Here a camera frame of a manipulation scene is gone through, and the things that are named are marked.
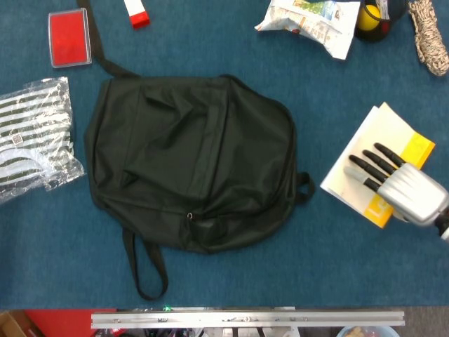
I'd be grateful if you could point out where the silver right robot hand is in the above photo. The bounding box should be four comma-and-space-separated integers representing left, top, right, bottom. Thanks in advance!
343, 142, 449, 229

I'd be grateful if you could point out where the white book with yellow spine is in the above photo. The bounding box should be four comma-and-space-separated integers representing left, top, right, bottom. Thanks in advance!
319, 101, 436, 230

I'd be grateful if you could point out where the black fabric backpack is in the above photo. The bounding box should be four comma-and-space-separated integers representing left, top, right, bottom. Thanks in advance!
77, 0, 316, 301

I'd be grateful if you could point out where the light blue bucket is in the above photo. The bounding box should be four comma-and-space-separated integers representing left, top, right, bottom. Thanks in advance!
336, 325, 401, 337

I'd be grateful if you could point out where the black mesh pen holder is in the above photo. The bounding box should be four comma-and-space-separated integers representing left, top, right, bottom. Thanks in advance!
354, 0, 410, 44

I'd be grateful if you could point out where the red cap marker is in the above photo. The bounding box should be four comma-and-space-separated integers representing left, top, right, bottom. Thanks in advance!
377, 0, 391, 32

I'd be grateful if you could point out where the white printed snack bag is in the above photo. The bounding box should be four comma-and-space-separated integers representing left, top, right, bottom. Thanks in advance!
254, 0, 361, 60

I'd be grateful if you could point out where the red and white small box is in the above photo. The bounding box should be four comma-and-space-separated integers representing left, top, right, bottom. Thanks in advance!
123, 0, 152, 30

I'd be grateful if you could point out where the red box under table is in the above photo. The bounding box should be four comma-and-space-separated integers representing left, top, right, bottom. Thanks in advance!
24, 308, 119, 337

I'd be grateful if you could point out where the red ink pad clear case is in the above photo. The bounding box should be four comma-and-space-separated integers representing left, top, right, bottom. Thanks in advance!
48, 8, 93, 69

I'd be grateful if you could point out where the striped garment in plastic bag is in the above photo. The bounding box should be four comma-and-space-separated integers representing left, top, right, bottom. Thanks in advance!
0, 76, 86, 205

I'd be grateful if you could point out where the brown cardboard box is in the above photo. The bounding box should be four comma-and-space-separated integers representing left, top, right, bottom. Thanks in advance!
0, 310, 36, 337

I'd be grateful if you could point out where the beige speckled rope bundle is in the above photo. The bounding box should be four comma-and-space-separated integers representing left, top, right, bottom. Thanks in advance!
408, 0, 449, 77

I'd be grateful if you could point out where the aluminium profile rail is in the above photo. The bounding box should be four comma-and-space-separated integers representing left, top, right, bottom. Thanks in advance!
91, 310, 406, 330

